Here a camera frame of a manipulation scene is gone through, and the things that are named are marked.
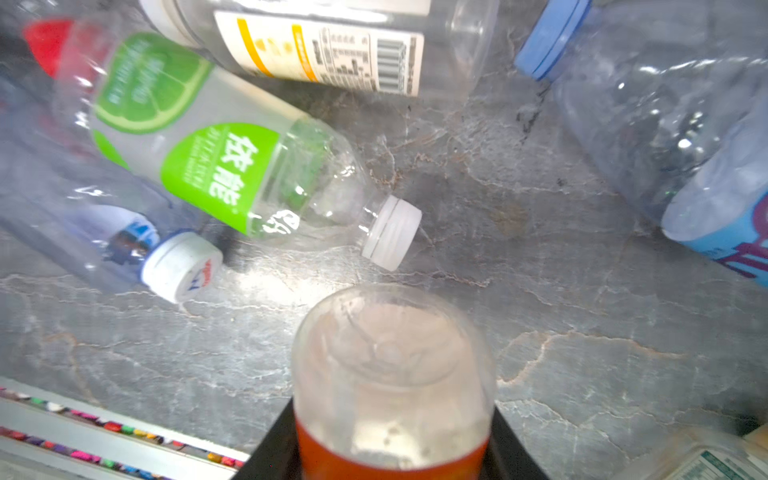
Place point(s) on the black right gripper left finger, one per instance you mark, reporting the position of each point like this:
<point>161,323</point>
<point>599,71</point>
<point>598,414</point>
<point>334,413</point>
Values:
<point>277,456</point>

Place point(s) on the green label clear bottle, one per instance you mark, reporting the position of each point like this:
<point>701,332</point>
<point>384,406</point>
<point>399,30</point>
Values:
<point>247,158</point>

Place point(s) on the orange label bottle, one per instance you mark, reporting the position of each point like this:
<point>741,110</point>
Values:
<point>391,382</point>

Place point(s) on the large clear bottle colourful label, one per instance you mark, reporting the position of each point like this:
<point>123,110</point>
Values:
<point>669,99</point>

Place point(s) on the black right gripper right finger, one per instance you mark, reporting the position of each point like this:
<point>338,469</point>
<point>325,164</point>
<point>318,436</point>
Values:
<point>506,458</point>

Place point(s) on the white yellow label clear bottle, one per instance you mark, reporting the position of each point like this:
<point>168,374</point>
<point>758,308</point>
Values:
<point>420,49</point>

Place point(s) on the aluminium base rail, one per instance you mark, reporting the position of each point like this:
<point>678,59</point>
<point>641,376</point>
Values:
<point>47,435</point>

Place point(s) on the red label clear bottle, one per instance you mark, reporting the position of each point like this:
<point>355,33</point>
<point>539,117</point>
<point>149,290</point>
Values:
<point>48,42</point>

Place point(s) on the clear bottle white cap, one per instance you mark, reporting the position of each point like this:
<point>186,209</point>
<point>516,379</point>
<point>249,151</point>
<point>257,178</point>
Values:
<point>91,216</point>

